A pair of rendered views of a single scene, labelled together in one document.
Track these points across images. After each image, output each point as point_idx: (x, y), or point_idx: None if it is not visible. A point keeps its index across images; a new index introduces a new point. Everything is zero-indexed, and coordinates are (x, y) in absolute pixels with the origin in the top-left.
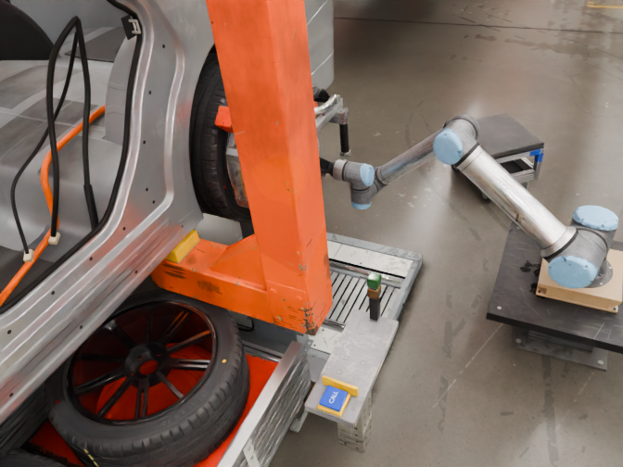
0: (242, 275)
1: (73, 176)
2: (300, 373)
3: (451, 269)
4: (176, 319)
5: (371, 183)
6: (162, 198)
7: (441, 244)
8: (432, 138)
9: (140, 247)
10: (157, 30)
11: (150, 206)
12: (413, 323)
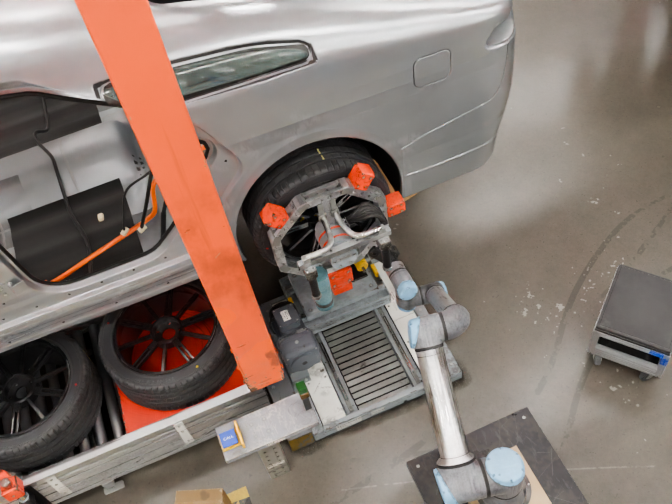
0: None
1: None
2: (256, 402)
3: (480, 401)
4: (203, 313)
5: (407, 299)
6: None
7: (501, 372)
8: (443, 307)
9: (173, 271)
10: (220, 152)
11: None
12: (398, 422)
